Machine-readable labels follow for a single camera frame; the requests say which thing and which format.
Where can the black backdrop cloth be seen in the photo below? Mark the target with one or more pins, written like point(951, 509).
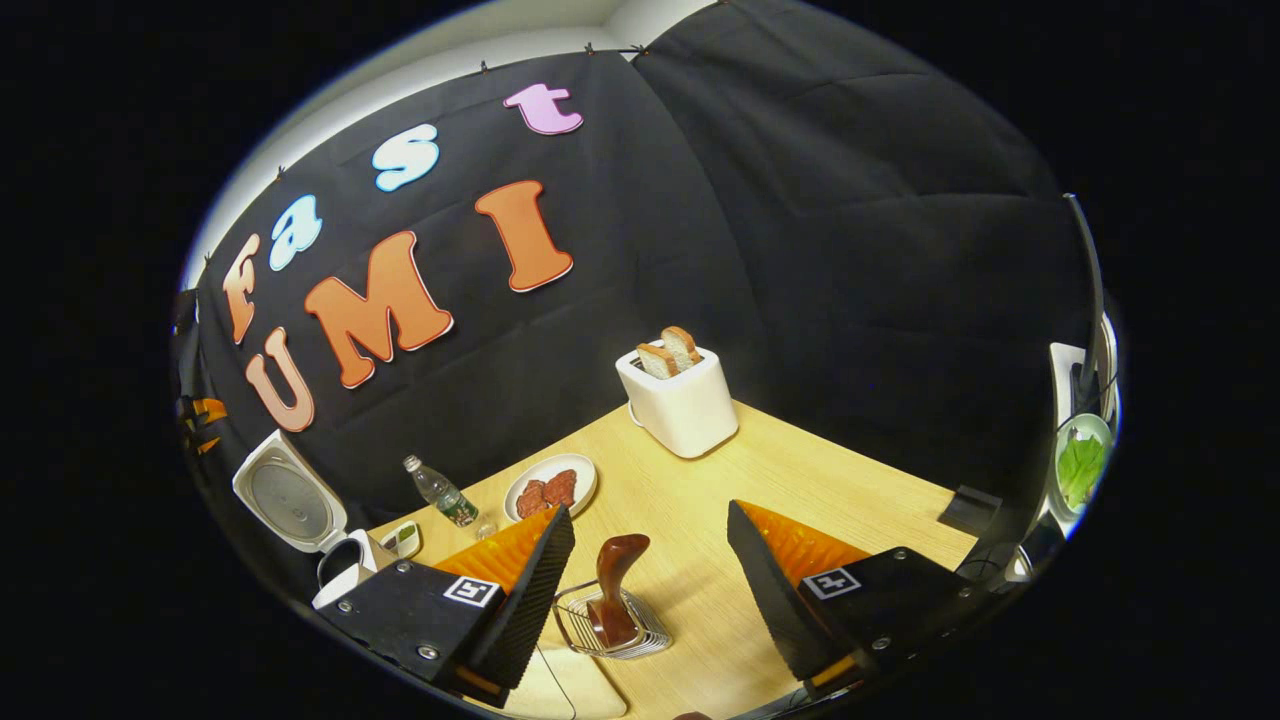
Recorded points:
point(850, 250)

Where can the clear plastic water bottle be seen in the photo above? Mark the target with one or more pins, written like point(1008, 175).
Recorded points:
point(445, 495)

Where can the dark slanted stand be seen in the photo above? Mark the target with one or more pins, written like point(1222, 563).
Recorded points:
point(1090, 290)

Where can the clear bottle cap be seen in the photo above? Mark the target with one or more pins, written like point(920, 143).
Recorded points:
point(486, 529)

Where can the white object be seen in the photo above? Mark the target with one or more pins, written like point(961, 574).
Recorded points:
point(1066, 385)

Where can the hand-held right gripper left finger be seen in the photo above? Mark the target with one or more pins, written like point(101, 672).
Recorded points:
point(530, 600)

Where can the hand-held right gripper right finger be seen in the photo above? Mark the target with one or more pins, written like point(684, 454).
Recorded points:
point(775, 600)

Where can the white rice cooker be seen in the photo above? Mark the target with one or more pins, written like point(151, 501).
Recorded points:
point(290, 495)

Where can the brown wooden spoon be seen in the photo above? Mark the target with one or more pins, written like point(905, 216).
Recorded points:
point(612, 570)

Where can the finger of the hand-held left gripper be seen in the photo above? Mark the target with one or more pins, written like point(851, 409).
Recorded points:
point(207, 409)
point(206, 444)

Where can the black clamp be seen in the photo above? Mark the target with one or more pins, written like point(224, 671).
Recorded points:
point(968, 510)

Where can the white bowl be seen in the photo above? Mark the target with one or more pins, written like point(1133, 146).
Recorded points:
point(1098, 425)

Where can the green leafy vegetables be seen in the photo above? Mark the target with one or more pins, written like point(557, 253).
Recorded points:
point(1082, 470)

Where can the white oval plate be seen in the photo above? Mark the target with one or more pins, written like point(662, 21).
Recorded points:
point(580, 465)

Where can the small white sauce dish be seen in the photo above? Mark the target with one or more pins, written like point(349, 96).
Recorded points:
point(403, 540)

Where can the clear rice container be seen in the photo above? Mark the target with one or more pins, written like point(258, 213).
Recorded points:
point(545, 655)

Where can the red meat piece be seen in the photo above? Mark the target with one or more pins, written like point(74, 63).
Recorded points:
point(531, 499)
point(560, 488)

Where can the white toaster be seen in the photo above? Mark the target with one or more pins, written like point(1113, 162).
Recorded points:
point(685, 410)

